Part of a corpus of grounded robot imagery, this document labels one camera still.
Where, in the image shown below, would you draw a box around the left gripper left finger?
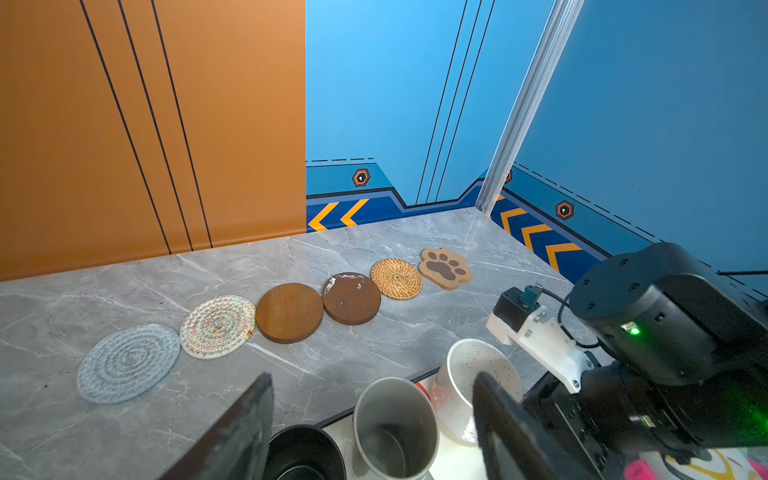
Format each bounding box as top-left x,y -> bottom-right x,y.
162,373 -> 274,479

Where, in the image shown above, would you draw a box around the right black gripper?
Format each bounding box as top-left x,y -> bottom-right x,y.
522,362 -> 716,479

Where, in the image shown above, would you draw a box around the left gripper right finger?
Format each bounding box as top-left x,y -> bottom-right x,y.
472,372 -> 594,480

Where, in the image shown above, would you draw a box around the black mug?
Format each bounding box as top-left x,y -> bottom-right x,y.
262,424 -> 347,480

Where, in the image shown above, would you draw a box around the white speckled mug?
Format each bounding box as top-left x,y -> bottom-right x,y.
430,339 -> 524,445

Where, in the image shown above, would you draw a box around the grey metal mug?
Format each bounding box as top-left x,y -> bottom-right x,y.
350,377 -> 440,479

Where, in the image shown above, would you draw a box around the grey blue woven coaster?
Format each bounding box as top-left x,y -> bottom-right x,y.
76,324 -> 181,404

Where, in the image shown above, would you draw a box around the plain brown wooden coaster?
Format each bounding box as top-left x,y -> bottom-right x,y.
255,283 -> 324,344

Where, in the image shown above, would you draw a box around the dark brown scratched coaster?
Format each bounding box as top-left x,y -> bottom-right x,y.
322,272 -> 382,326

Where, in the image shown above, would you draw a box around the paw shaped wooden coaster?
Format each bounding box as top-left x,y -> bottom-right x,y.
418,248 -> 472,290

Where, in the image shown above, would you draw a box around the woven rattan coaster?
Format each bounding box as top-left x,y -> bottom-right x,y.
370,259 -> 423,300

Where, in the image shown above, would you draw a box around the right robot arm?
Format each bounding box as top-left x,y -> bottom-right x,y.
524,243 -> 767,479

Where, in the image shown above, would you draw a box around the white unicorn plush toy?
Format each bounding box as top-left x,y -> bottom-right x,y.
623,448 -> 767,480

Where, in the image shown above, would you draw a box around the right aluminium corner post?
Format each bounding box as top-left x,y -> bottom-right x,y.
476,0 -> 585,217

